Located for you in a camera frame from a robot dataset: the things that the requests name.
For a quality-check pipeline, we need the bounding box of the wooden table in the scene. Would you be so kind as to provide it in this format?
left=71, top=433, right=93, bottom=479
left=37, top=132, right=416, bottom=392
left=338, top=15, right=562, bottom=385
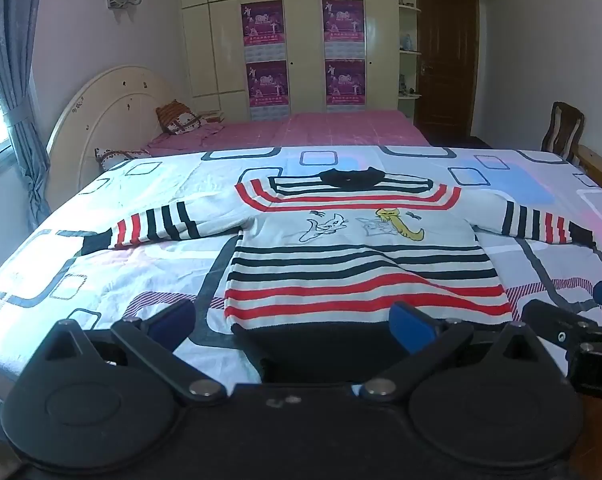
left=578, top=144, right=602, bottom=191

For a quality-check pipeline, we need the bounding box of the blue grey curtain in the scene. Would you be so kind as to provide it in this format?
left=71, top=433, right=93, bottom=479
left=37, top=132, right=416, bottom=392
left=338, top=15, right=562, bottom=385
left=0, top=0, right=52, bottom=231

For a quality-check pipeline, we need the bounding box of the brown wooden chair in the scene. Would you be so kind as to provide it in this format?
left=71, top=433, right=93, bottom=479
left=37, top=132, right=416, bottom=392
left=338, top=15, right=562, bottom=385
left=541, top=101, right=586, bottom=163

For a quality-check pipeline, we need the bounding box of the pink bed sheet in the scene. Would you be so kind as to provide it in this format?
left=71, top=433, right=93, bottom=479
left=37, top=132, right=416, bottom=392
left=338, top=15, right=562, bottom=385
left=141, top=109, right=432, bottom=158

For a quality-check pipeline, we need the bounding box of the purple wall poster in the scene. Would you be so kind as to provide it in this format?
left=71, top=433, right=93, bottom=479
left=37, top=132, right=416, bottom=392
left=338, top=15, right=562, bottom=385
left=325, top=58, right=366, bottom=107
left=323, top=0, right=366, bottom=58
left=241, top=1, right=285, bottom=61
left=246, top=61, right=288, bottom=108

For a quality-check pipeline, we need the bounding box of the cream wardrobe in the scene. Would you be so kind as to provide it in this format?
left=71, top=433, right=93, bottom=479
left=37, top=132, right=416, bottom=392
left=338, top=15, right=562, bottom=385
left=177, top=0, right=399, bottom=122

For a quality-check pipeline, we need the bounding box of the orange patterned pillow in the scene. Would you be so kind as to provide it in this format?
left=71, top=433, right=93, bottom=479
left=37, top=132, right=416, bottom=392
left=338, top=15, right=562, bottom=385
left=156, top=100, right=204, bottom=136

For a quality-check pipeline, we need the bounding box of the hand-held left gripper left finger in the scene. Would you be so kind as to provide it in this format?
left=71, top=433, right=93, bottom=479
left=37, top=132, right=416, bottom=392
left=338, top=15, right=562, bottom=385
left=28, top=299, right=228, bottom=407

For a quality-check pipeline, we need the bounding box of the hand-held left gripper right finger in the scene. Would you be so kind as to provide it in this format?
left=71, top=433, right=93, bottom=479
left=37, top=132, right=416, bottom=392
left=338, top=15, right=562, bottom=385
left=358, top=301, right=564, bottom=405

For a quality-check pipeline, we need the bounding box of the cream round headboard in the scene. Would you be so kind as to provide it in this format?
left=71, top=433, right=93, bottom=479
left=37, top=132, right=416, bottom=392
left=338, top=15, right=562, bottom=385
left=46, top=65, right=182, bottom=193

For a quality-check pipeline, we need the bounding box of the brown wooden door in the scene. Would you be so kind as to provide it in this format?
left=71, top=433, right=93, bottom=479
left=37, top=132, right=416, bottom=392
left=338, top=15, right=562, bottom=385
left=415, top=0, right=480, bottom=142

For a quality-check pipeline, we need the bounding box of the white red patterned pillow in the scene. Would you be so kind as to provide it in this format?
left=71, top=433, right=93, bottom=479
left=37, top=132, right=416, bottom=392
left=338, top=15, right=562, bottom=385
left=95, top=147, right=152, bottom=171

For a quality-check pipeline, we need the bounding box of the cream corner shelf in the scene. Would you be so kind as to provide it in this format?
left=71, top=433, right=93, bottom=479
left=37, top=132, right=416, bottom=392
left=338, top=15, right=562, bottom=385
left=397, top=0, right=423, bottom=122

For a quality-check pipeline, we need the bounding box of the striped white knit sweater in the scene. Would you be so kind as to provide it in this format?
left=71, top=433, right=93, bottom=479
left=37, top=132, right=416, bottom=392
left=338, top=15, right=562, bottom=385
left=81, top=167, right=598, bottom=386

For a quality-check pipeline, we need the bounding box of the white printed bed cover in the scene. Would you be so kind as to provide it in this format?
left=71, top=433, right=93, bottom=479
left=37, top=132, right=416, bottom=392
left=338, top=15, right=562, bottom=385
left=0, top=145, right=602, bottom=396

